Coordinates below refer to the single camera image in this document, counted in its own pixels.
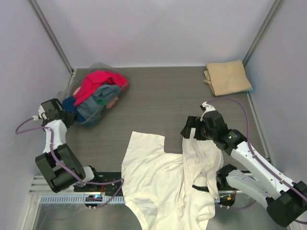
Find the clear plastic bin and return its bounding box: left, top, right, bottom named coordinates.
left=57, top=63, right=130, bottom=127

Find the white t shirt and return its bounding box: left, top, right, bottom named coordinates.
left=121, top=132, right=224, bottom=230

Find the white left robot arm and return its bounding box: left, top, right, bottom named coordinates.
left=35, top=99, right=98, bottom=193

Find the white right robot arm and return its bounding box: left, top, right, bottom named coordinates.
left=181, top=110, right=307, bottom=227

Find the dark blue t shirt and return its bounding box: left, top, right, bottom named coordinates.
left=62, top=96, right=78, bottom=114

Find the grey blue t shirt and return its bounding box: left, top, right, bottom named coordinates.
left=76, top=84, right=121, bottom=120

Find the green garment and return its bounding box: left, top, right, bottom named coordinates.
left=97, top=99, right=106, bottom=105

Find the red t shirt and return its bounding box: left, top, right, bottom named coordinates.
left=73, top=70, right=128, bottom=106

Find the peach pink garment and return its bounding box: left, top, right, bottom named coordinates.
left=106, top=97, right=118, bottom=109

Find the folded beige t shirt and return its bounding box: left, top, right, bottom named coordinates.
left=203, top=60, right=252, bottom=96

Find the right round black base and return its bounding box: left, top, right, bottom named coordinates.
left=218, top=193, right=236, bottom=207

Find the round black base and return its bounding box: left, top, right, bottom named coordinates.
left=218, top=193, right=236, bottom=207
left=84, top=195, right=103, bottom=209

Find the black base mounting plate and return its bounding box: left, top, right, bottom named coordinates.
left=74, top=172, right=121, bottom=193

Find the left round black base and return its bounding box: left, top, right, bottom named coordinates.
left=84, top=195, right=103, bottom=209

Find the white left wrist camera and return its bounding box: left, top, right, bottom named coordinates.
left=32, top=106, right=47, bottom=121

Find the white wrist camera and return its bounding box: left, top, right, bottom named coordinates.
left=32, top=106, right=47, bottom=121
left=200, top=102, right=216, bottom=121

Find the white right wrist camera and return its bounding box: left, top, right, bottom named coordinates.
left=200, top=102, right=216, bottom=121

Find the slotted cable duct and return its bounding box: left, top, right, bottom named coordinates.
left=40, top=195, right=125, bottom=204

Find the left aluminium frame post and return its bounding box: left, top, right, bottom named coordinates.
left=28, top=0, right=73, bottom=74

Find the aluminium frame post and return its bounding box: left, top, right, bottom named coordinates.
left=242, top=0, right=285, bottom=67
left=28, top=0, right=73, bottom=74

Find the right aluminium frame post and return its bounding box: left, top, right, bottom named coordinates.
left=242, top=0, right=285, bottom=67

